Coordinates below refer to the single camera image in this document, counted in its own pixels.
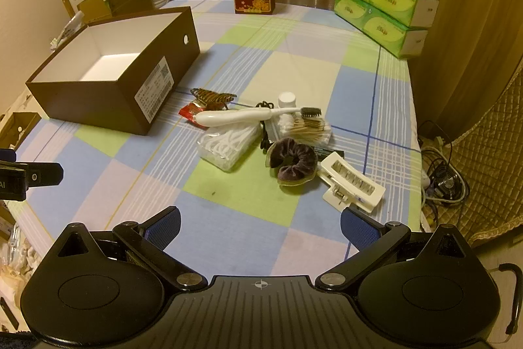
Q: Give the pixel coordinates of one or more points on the brown cardboard box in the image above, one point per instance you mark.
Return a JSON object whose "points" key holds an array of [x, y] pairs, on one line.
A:
{"points": [[122, 95]]}

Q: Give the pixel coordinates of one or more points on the white pill bottle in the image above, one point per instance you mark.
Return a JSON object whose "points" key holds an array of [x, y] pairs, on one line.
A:
{"points": [[287, 98]]}

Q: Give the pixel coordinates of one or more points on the quilted tan cover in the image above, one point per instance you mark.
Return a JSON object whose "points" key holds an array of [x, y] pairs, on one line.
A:
{"points": [[490, 169]]}

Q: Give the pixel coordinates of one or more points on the red snack packet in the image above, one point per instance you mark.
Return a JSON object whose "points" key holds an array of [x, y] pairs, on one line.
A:
{"points": [[187, 112]]}

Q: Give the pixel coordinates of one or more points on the purple velvet scrunchie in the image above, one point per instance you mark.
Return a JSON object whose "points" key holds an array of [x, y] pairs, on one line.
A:
{"points": [[294, 170]]}

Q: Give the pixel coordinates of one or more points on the checked bed sheet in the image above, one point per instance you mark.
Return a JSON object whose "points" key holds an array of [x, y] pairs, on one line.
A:
{"points": [[265, 46]]}

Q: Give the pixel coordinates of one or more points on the white hair clip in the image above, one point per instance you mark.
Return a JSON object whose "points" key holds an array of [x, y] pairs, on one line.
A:
{"points": [[355, 185]]}

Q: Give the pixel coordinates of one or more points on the white power strip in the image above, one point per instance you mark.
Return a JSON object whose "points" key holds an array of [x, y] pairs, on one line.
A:
{"points": [[426, 185]]}

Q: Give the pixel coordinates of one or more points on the small black fan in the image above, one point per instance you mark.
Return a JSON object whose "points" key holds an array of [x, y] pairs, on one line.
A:
{"points": [[448, 182]]}

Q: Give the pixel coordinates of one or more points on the brown hair claw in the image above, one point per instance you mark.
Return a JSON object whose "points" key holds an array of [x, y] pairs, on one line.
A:
{"points": [[212, 95]]}

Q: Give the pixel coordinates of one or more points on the yellowish cardboard carton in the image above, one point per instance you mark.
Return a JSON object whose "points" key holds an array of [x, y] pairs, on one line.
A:
{"points": [[96, 9]]}

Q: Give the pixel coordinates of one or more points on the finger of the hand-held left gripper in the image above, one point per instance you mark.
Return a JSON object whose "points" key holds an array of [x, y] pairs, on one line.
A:
{"points": [[41, 174]]}

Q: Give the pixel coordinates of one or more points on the golden brown curtain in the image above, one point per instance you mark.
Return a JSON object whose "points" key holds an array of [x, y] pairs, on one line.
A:
{"points": [[461, 26]]}

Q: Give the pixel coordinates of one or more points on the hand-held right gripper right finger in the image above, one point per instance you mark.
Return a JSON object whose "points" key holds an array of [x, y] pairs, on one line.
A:
{"points": [[356, 227]]}

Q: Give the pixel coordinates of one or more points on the dark green tube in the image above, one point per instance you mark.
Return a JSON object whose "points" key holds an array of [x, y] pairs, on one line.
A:
{"points": [[327, 151]]}

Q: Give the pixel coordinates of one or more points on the cotton swab pack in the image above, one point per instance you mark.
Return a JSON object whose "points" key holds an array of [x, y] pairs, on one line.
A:
{"points": [[304, 127]]}

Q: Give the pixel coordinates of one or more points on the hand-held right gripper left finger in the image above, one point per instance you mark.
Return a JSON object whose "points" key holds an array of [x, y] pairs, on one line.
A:
{"points": [[165, 226]]}

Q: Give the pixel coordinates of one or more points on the crumpled white bag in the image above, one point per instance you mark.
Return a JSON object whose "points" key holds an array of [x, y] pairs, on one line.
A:
{"points": [[67, 30]]}

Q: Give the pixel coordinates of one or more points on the open tan cardboard box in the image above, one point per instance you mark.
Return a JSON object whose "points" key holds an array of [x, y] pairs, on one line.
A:
{"points": [[22, 128]]}

